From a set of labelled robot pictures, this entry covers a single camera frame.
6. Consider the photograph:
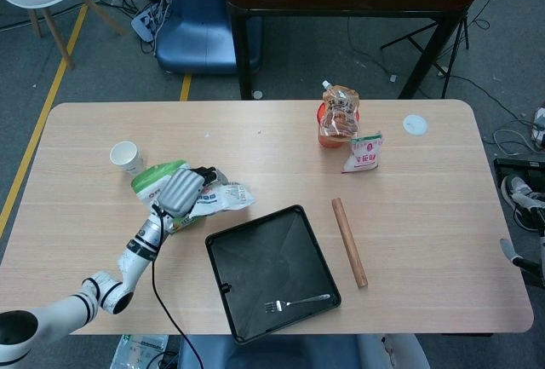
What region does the small white red packet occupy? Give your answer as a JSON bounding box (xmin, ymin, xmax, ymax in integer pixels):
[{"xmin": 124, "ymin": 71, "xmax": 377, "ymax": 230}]
[{"xmin": 340, "ymin": 130, "xmax": 383, "ymax": 174}]

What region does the white power strip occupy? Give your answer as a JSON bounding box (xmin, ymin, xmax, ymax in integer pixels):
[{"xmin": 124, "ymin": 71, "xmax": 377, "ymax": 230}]
[{"xmin": 130, "ymin": 2, "xmax": 169, "ymax": 42}]

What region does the white paper cup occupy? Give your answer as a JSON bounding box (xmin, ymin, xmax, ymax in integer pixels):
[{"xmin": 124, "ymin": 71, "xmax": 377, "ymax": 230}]
[{"xmin": 109, "ymin": 141, "xmax": 145, "ymax": 176}]

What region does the grey shoe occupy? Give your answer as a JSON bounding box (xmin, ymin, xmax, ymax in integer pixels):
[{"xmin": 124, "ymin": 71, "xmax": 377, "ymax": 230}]
[{"xmin": 499, "ymin": 238, "xmax": 521, "ymax": 264}]

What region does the wooden rolling pin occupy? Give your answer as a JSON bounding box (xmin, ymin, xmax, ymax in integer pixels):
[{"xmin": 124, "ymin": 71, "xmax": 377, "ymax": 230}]
[{"xmin": 331, "ymin": 197, "xmax": 369, "ymax": 289}]

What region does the silver metal fork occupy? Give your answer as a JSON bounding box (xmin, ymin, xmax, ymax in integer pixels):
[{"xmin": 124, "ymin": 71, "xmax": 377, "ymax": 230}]
[{"xmin": 263, "ymin": 293, "xmax": 331, "ymax": 314}]

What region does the black tripod stand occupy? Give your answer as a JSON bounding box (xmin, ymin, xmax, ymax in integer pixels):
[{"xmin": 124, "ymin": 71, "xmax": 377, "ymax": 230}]
[{"xmin": 380, "ymin": 0, "xmax": 499, "ymax": 51}]

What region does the green white corn starch bag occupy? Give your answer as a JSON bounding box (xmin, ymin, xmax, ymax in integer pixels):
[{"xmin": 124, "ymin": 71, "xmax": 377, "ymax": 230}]
[{"xmin": 129, "ymin": 159, "xmax": 201, "ymax": 234}]

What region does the blue chair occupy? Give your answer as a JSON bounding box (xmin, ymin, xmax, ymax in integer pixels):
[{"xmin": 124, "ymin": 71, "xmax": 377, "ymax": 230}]
[{"xmin": 155, "ymin": 0, "xmax": 263, "ymax": 76}]

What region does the white sugar bag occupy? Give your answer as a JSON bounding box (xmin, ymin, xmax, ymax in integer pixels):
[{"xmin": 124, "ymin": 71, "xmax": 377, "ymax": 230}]
[{"xmin": 186, "ymin": 180, "xmax": 256, "ymax": 219}]

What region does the blue robot torso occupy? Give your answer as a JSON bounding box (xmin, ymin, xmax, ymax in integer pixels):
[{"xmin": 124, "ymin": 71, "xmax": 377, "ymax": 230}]
[{"xmin": 176, "ymin": 334, "xmax": 363, "ymax": 369}]

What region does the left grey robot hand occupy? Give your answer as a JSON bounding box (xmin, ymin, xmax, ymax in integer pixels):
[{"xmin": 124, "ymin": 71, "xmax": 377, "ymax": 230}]
[{"xmin": 153, "ymin": 165, "xmax": 229, "ymax": 219}]

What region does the clear plastic bottle pack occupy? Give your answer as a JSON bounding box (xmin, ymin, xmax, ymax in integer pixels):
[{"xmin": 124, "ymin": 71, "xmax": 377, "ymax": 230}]
[{"xmin": 111, "ymin": 333, "xmax": 170, "ymax": 369}]

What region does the brown sauce spout pouch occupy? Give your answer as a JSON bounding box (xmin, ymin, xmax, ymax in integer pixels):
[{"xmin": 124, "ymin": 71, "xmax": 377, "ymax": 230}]
[{"xmin": 319, "ymin": 79, "xmax": 359, "ymax": 138}]

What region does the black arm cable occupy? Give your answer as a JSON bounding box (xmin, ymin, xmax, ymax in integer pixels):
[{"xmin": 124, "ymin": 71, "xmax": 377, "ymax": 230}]
[{"xmin": 151, "ymin": 202, "xmax": 205, "ymax": 369}]

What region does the black square plastic tray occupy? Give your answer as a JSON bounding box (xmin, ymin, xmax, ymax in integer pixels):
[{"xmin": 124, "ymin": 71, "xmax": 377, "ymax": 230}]
[{"xmin": 204, "ymin": 204, "xmax": 342, "ymax": 347}]

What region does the white round table grommet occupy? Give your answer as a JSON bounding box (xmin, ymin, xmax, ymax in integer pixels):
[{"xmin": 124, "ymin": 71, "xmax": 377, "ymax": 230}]
[{"xmin": 402, "ymin": 113, "xmax": 428, "ymax": 135}]

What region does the grey white sneaker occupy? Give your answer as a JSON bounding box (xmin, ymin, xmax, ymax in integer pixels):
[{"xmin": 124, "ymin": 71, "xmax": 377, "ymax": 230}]
[{"xmin": 500, "ymin": 175, "xmax": 545, "ymax": 229}]

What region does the black floor stand base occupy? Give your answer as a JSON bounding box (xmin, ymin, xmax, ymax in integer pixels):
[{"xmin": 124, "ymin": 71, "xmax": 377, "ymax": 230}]
[{"xmin": 493, "ymin": 158, "xmax": 545, "ymax": 182}]

